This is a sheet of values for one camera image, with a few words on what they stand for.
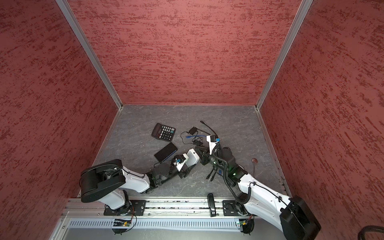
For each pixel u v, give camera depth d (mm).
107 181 452
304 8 712
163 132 1020
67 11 719
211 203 725
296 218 407
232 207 741
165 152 947
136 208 746
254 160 921
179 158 678
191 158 751
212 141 683
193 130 1051
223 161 552
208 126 1074
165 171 639
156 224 775
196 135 1031
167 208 759
